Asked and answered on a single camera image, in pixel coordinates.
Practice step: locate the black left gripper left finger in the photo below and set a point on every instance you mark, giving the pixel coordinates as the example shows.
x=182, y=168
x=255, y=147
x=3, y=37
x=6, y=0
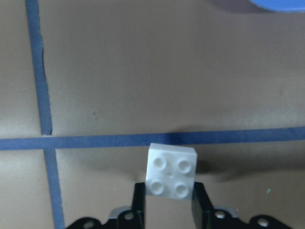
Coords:
x=138, y=204

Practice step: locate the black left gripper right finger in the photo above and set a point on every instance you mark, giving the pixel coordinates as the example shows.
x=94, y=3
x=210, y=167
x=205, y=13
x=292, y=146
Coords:
x=201, y=207

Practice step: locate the white building block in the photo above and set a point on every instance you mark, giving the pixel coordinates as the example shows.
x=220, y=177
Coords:
x=170, y=171

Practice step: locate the blue plastic tray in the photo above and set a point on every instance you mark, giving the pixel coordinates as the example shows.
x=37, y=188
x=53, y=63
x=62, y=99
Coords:
x=281, y=5

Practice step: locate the brown paper table cover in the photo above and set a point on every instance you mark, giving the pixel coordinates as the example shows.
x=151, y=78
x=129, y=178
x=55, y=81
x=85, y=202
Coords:
x=87, y=85

